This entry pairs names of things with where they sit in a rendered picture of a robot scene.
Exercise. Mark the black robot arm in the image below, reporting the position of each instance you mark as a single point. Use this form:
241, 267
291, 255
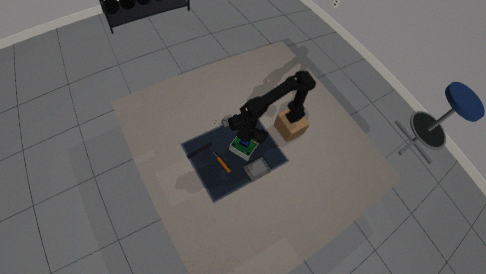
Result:
259, 104

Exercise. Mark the dark blue-grey work mat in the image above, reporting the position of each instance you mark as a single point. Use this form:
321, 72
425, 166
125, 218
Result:
216, 180

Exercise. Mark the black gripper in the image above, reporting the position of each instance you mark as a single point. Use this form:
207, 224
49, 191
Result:
258, 135

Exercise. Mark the green circuit board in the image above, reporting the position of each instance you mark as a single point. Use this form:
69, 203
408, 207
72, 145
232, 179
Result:
242, 148

